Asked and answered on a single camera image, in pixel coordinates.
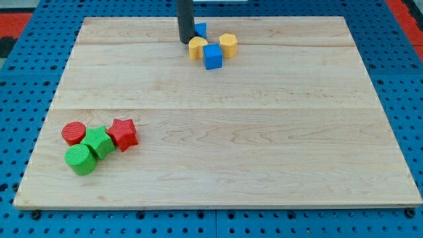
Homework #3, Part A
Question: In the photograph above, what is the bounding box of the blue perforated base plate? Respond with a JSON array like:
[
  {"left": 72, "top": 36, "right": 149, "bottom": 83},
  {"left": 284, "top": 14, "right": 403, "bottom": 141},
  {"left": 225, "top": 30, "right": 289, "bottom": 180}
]
[{"left": 1, "top": 0, "right": 422, "bottom": 237}]

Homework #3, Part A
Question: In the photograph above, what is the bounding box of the red star block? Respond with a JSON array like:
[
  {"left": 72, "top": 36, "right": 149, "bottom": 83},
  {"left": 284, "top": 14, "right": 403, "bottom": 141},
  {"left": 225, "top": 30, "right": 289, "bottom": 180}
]
[{"left": 106, "top": 118, "right": 139, "bottom": 152}]

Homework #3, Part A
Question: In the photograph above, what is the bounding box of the green cylinder block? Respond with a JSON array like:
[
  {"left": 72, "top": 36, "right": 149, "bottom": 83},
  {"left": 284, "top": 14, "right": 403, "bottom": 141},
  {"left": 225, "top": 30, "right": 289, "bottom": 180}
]
[{"left": 64, "top": 144, "right": 96, "bottom": 176}]

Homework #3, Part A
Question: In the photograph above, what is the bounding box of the small blue block behind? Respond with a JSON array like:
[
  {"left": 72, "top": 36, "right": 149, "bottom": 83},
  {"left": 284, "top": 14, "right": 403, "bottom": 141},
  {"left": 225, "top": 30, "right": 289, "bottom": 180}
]
[{"left": 194, "top": 22, "right": 207, "bottom": 39}]

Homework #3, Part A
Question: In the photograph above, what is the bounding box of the yellow heart block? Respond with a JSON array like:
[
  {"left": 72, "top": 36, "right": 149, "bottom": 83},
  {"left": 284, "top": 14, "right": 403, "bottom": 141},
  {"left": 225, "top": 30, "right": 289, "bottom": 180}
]
[{"left": 188, "top": 36, "right": 208, "bottom": 60}]

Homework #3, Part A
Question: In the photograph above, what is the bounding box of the wooden board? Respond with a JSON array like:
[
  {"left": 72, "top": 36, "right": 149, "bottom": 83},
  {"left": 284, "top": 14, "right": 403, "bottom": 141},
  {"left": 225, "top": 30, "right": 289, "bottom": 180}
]
[{"left": 14, "top": 17, "right": 422, "bottom": 210}]

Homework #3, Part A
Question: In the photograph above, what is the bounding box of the red cylinder block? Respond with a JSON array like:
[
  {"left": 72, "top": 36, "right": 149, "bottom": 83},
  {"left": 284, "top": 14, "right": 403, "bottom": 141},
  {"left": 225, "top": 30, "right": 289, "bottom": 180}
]
[{"left": 61, "top": 122, "right": 86, "bottom": 146}]

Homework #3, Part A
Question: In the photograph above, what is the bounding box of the blue cube block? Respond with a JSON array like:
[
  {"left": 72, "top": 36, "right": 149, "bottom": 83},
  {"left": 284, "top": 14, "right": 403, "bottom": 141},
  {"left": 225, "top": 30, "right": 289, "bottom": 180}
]
[{"left": 202, "top": 44, "right": 223, "bottom": 70}]

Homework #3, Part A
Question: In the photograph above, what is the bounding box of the yellow hexagon block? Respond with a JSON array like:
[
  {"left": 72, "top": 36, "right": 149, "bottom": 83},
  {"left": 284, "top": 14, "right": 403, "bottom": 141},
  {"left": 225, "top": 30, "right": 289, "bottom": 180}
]
[{"left": 219, "top": 33, "right": 238, "bottom": 59}]

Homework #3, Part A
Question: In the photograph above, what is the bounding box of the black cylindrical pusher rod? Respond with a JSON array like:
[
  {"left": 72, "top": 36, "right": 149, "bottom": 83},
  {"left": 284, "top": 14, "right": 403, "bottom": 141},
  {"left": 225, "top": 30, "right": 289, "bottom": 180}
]
[{"left": 176, "top": 0, "right": 195, "bottom": 44}]

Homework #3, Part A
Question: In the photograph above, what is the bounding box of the green star block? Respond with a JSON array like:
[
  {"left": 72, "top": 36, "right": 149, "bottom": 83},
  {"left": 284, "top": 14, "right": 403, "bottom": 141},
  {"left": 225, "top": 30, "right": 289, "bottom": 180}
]
[{"left": 81, "top": 126, "right": 116, "bottom": 160}]

